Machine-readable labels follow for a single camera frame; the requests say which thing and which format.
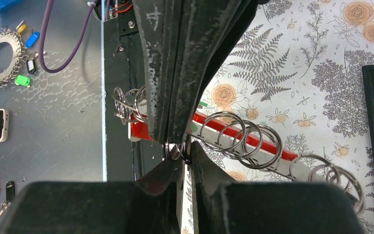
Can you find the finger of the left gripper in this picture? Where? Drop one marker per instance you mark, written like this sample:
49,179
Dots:
205,24
159,24

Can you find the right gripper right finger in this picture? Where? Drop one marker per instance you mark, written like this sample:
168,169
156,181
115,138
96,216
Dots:
224,206

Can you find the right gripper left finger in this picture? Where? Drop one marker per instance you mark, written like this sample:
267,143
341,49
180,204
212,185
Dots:
150,205

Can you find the floral patterned mat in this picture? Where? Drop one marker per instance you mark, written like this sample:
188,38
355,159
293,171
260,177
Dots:
298,69

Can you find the spare blue key tag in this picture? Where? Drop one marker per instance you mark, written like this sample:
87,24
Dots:
32,39

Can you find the spare black key tag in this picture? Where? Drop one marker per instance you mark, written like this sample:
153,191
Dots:
31,66

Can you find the spare yellow key tag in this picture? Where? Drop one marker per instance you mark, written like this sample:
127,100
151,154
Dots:
21,27

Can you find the spare green key tag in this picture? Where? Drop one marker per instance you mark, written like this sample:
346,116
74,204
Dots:
22,80

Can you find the spare metal key holder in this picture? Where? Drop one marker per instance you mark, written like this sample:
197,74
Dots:
13,56

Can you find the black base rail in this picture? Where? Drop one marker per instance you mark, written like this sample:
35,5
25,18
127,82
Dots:
128,158

